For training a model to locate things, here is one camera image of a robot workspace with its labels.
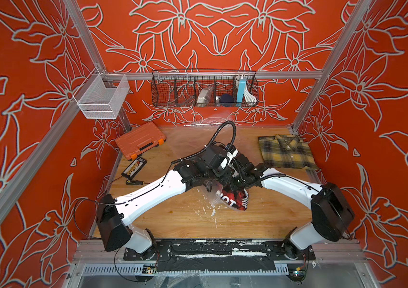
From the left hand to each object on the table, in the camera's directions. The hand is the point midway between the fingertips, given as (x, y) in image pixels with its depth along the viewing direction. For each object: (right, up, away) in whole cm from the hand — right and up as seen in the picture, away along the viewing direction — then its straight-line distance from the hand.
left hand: (234, 170), depth 71 cm
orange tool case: (-54, +12, +36) cm, 66 cm away
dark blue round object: (0, +35, +24) cm, 42 cm away
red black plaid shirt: (+2, -13, +8) cm, 16 cm away
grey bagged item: (-12, +37, +22) cm, 44 cm away
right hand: (-2, -9, +14) cm, 17 cm away
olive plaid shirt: (+37, +6, +33) cm, 50 cm away
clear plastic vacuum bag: (-24, +12, +43) cm, 50 cm away
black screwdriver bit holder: (-51, -3, +27) cm, 58 cm away
